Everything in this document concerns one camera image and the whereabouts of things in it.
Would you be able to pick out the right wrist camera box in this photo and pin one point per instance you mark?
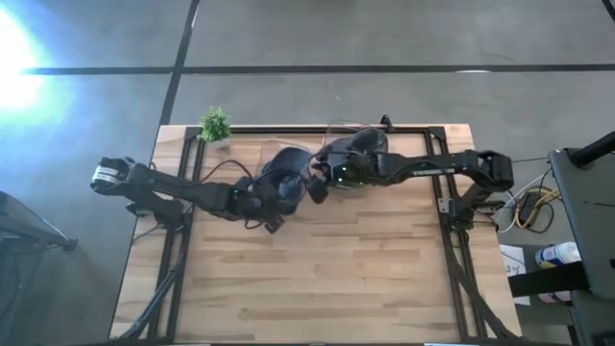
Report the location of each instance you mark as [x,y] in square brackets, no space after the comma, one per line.
[344,174]

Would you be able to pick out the white spray can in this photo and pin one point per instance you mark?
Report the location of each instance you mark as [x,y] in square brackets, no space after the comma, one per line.
[557,254]

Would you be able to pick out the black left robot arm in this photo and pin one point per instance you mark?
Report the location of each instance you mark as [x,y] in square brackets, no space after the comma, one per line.
[163,185]

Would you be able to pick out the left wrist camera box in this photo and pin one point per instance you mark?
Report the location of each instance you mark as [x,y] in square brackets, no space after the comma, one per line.
[236,194]

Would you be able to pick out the dark fabric hat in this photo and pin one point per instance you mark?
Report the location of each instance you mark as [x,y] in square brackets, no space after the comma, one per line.
[288,165]

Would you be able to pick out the grey monitor stand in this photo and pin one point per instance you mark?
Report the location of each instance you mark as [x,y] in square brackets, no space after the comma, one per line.
[588,216]

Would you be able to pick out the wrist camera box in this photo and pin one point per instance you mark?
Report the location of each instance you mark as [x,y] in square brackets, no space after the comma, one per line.
[344,174]
[236,194]

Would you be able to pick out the black table-level camera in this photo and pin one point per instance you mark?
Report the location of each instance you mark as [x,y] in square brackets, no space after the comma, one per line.
[386,123]

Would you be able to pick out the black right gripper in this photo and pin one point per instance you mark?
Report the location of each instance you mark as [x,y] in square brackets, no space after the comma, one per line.
[353,169]

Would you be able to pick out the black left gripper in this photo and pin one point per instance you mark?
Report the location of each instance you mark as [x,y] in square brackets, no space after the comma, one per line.
[253,202]

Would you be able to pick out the white paper sheet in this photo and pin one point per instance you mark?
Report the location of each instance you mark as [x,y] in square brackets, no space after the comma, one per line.
[515,269]

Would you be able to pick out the dark side table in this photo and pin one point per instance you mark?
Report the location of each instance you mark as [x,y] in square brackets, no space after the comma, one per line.
[29,226]

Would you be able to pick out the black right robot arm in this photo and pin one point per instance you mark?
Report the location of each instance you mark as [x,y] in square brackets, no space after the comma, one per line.
[447,165]

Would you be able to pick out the small green potted plant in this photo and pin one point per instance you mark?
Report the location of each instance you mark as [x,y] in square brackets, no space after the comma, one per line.
[214,126]

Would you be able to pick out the black aluminium table frame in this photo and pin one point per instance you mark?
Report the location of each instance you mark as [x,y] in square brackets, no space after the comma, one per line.
[435,192]

